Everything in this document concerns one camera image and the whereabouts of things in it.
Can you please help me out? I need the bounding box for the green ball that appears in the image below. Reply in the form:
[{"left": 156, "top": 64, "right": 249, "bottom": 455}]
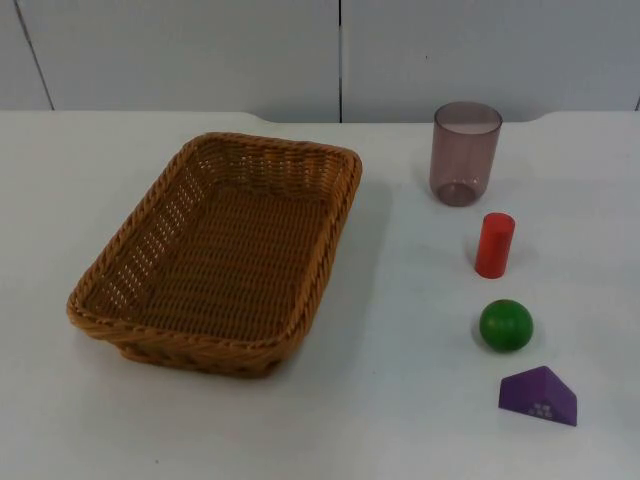
[{"left": 479, "top": 298, "right": 535, "bottom": 354}]

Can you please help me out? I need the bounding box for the brown wicker basket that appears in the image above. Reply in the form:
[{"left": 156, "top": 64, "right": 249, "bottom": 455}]
[{"left": 65, "top": 131, "right": 364, "bottom": 379}]

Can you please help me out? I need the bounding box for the red cylinder block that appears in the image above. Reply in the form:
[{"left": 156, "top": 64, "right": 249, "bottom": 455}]
[{"left": 474, "top": 212, "right": 516, "bottom": 279}]

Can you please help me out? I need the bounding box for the clear cup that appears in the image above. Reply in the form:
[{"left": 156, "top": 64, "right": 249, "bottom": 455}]
[{"left": 428, "top": 101, "right": 504, "bottom": 207}]

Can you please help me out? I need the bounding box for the purple triangular block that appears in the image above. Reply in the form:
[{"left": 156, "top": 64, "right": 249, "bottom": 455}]
[{"left": 497, "top": 365, "right": 582, "bottom": 428}]

